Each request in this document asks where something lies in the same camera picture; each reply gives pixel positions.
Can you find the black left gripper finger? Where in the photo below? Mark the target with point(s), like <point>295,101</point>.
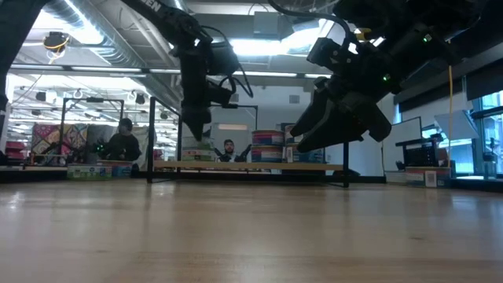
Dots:
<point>191,123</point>
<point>203,122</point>

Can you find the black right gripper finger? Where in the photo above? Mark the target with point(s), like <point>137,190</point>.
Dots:
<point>334,133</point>
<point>318,112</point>

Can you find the green Bumble Bee tuna can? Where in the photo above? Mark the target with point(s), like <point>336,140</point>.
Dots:
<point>88,173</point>
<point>204,143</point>
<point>198,155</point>

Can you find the cans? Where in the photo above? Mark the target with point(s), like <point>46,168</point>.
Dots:
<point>416,177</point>

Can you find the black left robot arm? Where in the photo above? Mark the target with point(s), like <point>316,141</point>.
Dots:
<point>165,15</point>

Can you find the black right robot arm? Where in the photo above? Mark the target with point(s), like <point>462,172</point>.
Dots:
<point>452,19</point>

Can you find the black background robot arm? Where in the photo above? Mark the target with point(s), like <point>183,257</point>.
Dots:
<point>219,155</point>
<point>245,151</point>

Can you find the black-framed wooden shelf rack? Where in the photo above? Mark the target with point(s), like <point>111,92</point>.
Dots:
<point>236,165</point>

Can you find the person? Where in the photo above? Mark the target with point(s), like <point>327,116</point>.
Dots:
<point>230,155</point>
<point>123,147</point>

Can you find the black table clamp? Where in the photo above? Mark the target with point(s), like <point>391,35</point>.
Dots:
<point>353,172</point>

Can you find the pale hanging cloth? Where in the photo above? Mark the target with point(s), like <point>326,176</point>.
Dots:
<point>145,135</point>

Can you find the white whiteboard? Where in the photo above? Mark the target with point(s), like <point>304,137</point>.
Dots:
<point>401,141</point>

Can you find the black hanging speaker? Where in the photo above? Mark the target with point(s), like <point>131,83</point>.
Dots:
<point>140,98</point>
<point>41,96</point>

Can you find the black equipment cart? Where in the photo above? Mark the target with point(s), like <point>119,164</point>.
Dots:
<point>420,155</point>

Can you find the white angled panel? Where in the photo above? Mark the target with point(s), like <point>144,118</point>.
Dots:
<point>456,126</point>

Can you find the grey ceiling box unit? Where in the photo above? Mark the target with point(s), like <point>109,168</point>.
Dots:
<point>267,23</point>

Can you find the long linear ceiling light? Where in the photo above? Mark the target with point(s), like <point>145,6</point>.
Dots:
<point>98,69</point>

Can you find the glass window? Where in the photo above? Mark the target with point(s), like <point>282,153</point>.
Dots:
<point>491,129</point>

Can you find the colourful patterned quilt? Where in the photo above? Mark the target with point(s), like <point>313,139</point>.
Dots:
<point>47,137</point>

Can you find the red storage bin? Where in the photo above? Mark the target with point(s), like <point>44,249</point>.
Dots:
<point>15,147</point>

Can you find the grey wall vent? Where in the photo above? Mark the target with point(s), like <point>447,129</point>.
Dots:
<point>294,99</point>

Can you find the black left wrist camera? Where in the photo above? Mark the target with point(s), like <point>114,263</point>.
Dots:
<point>224,57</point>

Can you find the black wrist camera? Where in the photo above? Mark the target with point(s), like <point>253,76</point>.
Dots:
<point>330,55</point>
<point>224,57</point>

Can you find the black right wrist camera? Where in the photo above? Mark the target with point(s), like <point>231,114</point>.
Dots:
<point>330,55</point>

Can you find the silver spiral ventilation duct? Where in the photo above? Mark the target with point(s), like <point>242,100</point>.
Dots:
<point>118,55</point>

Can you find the black table frame rails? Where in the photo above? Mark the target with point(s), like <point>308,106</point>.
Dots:
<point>31,175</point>

